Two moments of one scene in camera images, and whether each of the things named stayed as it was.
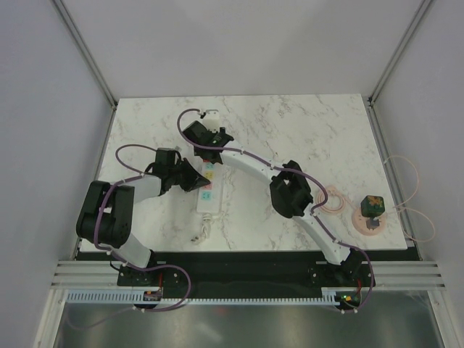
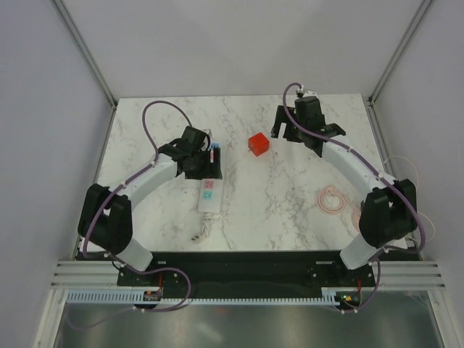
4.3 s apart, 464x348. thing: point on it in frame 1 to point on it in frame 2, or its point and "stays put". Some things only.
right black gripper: x=214 y=133 to x=279 y=119
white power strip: x=209 y=197 stays put
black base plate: x=249 y=274 stays put
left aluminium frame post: x=85 y=51 stays put
